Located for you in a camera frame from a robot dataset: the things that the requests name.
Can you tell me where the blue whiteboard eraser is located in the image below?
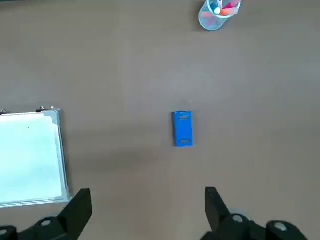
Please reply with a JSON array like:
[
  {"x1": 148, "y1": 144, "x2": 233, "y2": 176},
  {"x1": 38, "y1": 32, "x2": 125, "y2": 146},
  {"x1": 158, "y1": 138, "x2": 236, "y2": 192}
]
[{"x1": 171, "y1": 110, "x2": 194, "y2": 148}]

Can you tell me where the blue marker with white cap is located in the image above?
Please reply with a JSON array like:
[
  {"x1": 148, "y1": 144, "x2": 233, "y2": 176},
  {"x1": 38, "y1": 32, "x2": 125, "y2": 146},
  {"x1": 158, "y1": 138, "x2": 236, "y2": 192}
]
[{"x1": 209, "y1": 1, "x2": 222, "y2": 15}]

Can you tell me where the clear plastic pen cup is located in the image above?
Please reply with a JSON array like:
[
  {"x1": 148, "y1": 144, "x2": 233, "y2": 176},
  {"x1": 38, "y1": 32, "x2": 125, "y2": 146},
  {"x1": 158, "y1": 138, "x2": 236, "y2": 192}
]
[{"x1": 198, "y1": 0, "x2": 243, "y2": 32}]

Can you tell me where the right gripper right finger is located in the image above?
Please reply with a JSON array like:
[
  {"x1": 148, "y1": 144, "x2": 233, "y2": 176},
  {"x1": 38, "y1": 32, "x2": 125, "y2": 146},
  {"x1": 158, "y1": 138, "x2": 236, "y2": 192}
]
[{"x1": 199, "y1": 186, "x2": 312, "y2": 240}]

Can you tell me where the orange marker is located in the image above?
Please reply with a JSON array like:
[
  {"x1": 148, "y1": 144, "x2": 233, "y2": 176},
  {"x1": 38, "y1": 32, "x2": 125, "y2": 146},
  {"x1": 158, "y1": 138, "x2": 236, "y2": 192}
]
[{"x1": 220, "y1": 7, "x2": 238, "y2": 16}]

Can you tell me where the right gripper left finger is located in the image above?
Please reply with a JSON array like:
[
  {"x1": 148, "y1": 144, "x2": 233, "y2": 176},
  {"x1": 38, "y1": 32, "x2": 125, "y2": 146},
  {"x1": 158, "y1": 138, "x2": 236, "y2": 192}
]
[{"x1": 0, "y1": 188, "x2": 93, "y2": 240}]

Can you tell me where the red marker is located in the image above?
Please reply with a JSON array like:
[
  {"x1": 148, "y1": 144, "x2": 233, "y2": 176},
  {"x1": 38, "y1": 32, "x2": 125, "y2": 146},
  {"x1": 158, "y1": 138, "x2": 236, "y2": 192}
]
[{"x1": 222, "y1": 0, "x2": 241, "y2": 9}]

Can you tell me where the silver framed whiteboard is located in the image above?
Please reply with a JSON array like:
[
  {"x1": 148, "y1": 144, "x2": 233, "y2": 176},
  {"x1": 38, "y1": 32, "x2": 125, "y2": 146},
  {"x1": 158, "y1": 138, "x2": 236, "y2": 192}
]
[{"x1": 0, "y1": 106, "x2": 73, "y2": 209}]

